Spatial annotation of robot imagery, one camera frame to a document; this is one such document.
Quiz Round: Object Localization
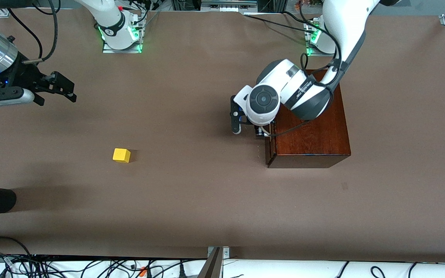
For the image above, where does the wooden drawer with white handle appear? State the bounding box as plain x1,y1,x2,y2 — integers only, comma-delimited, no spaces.
260,124,277,164

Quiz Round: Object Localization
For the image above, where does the yellow cube block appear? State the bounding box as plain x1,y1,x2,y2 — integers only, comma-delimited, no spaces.
113,148,131,163

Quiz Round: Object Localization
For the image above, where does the dark brown wooden cabinet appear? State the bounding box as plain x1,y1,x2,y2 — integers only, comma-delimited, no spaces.
266,69,351,169

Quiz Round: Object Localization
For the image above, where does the grey box with ports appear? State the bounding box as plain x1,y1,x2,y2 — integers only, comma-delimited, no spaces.
201,0,258,12

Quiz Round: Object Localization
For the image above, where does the dark slanted metal bar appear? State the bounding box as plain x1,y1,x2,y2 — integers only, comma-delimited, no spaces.
199,247,223,278

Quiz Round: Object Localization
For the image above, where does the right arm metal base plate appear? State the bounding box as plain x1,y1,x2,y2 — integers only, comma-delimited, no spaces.
103,12,143,54

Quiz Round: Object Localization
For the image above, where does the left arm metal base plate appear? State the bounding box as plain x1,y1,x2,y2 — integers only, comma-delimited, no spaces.
304,19,337,56

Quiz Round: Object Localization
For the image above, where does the black cable across table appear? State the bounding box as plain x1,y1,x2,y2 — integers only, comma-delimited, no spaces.
244,14,318,31

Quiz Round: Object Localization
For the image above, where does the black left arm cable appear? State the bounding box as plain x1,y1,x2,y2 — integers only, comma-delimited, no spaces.
271,0,343,136

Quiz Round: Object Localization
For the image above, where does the silver metal bracket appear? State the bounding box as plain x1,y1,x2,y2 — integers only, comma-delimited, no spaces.
207,246,231,260

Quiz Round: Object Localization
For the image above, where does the black looped cable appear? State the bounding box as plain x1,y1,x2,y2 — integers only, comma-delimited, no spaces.
0,236,34,258

